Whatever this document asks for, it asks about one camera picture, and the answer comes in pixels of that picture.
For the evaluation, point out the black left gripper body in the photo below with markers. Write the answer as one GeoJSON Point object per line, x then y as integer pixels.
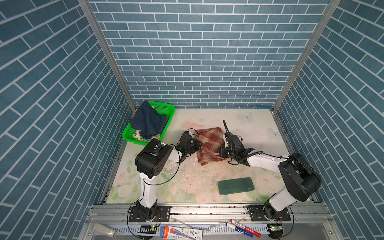
{"type": "Point", "coordinates": [192, 147]}

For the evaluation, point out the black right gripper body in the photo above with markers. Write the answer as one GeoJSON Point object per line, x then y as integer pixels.
{"type": "Point", "coordinates": [225, 152]}

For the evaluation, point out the red plaid skirt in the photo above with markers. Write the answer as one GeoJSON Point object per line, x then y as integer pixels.
{"type": "Point", "coordinates": [212, 140]}

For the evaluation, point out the dark navy skirt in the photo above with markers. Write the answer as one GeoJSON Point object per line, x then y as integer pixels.
{"type": "Point", "coordinates": [148, 121]}

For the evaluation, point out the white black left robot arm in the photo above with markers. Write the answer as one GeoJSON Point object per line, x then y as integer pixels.
{"type": "Point", "coordinates": [152, 159]}

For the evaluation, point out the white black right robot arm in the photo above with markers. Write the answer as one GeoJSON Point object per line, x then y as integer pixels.
{"type": "Point", "coordinates": [300, 179]}

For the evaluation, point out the dark green folded cloth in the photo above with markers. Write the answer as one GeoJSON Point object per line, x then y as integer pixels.
{"type": "Point", "coordinates": [235, 186]}

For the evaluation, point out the green plastic basket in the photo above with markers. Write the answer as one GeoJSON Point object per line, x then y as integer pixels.
{"type": "Point", "coordinates": [161, 108]}

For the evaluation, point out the yellow floral skirt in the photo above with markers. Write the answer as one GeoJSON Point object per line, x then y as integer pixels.
{"type": "Point", "coordinates": [138, 137]}

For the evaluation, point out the blue marker pen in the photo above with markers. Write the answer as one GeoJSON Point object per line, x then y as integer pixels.
{"type": "Point", "coordinates": [239, 230]}

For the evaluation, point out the red marker pen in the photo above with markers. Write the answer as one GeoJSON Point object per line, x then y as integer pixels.
{"type": "Point", "coordinates": [245, 228]}

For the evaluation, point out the blue red packaged tool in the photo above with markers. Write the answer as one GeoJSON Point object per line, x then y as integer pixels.
{"type": "Point", "coordinates": [177, 233]}

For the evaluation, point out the white small device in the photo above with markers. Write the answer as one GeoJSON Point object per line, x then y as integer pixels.
{"type": "Point", "coordinates": [104, 230]}

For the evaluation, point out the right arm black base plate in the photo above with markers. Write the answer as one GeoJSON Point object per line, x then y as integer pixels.
{"type": "Point", "coordinates": [259, 213]}

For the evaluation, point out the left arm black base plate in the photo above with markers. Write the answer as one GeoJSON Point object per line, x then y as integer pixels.
{"type": "Point", "coordinates": [140, 214]}

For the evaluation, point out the aluminium front rail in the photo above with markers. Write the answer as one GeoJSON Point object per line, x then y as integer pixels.
{"type": "Point", "coordinates": [308, 221]}

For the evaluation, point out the aluminium corner frame post left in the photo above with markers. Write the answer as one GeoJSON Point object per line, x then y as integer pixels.
{"type": "Point", "coordinates": [93, 22]}

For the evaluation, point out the aluminium corner frame post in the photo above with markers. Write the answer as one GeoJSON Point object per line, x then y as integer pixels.
{"type": "Point", "coordinates": [318, 30]}
{"type": "Point", "coordinates": [93, 22]}

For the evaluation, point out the aluminium corner frame post right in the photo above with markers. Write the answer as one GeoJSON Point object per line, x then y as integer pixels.
{"type": "Point", "coordinates": [318, 30]}

